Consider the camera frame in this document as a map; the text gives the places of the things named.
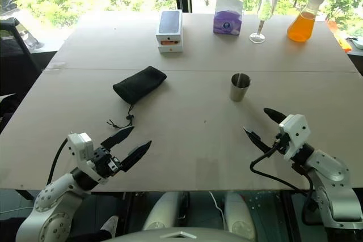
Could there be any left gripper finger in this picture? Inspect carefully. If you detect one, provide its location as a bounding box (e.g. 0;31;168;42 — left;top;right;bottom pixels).
121;140;153;173
100;126;135;150

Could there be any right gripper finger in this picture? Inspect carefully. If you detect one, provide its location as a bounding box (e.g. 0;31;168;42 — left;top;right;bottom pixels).
243;127;273;154
263;108;288;125

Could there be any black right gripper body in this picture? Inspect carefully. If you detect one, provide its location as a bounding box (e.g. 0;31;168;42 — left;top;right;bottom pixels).
273;133;291;155

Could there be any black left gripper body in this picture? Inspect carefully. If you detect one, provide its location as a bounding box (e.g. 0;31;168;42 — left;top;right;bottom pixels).
91;146;124;181

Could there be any stainless steel cup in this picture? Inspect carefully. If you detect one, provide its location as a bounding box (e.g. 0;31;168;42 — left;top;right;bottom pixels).
230;73;252;103

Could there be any white shoe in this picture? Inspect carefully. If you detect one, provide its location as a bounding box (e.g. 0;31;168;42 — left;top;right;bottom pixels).
100;215;120;239

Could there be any white rounded robot leg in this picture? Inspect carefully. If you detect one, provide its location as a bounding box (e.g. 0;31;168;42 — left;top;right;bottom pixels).
141;192;185;232
225;192;258;240

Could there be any flask with orange liquid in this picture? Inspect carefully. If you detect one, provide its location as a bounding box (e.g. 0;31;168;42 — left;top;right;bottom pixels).
286;0;327;43

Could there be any grey robot torso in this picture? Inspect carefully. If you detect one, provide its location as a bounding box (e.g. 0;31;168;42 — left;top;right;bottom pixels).
109;226;258;242

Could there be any orange object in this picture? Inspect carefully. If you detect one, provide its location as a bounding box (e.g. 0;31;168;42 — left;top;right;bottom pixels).
328;20;352;53

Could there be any purple tissue box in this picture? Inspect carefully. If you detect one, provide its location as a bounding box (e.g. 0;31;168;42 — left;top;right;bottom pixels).
212;0;244;37

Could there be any white plate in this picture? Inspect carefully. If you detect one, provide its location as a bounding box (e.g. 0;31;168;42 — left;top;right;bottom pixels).
345;36;363;50

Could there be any clear champagne glass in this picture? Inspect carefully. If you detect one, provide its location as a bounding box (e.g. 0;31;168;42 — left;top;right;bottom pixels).
249;0;280;44

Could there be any white phone box dark print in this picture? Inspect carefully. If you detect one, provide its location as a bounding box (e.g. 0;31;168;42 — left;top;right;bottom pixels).
155;10;183;46

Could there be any black office chair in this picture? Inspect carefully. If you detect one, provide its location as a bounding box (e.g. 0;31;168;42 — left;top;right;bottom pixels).
0;17;44;98

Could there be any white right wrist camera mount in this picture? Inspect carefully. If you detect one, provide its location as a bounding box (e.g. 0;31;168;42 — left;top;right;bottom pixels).
278;114;311;162

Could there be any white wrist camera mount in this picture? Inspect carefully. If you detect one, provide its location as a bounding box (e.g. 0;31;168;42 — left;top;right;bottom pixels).
278;114;311;162
67;132;110;183

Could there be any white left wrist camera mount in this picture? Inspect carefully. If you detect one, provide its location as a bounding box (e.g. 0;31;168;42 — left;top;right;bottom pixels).
67;132;110;183

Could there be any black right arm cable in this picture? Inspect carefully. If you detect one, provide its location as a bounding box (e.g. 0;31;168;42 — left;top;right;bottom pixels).
250;139;316;226

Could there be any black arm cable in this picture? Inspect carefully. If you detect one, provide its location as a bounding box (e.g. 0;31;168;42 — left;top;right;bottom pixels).
250;139;316;226
46;138;69;186

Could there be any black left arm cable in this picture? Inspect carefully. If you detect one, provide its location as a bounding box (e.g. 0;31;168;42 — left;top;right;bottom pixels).
46;138;69;186

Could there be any black drawstring pouch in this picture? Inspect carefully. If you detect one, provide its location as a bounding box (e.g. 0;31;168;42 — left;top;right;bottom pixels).
106;65;168;130

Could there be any thin white cable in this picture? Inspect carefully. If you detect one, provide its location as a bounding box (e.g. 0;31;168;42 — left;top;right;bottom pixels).
208;192;228;229

